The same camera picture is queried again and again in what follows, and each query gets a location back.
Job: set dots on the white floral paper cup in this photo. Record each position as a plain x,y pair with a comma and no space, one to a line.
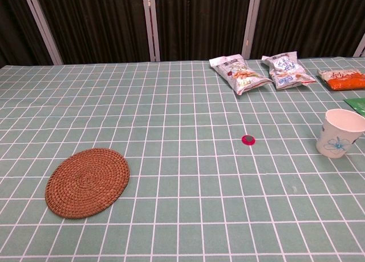
336,137

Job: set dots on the white snack bag red print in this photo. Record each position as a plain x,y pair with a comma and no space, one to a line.
239,73

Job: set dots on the white snack bag blue print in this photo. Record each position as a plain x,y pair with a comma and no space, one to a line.
286,70

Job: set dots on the orange and white snack bag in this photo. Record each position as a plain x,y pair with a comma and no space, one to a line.
343,79

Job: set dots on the green packet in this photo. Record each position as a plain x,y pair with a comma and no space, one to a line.
357,105

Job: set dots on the green checkered tablecloth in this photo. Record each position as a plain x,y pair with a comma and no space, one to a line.
171,165

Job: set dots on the small red round magnet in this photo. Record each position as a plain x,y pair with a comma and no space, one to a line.
248,140

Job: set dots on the dark pleated screen curtain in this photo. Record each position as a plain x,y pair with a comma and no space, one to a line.
199,19

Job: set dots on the round woven rattan coaster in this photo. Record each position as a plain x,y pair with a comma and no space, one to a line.
87,183

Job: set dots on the white screen frame post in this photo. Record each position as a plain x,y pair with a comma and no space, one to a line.
251,22
360,46
151,25
42,25

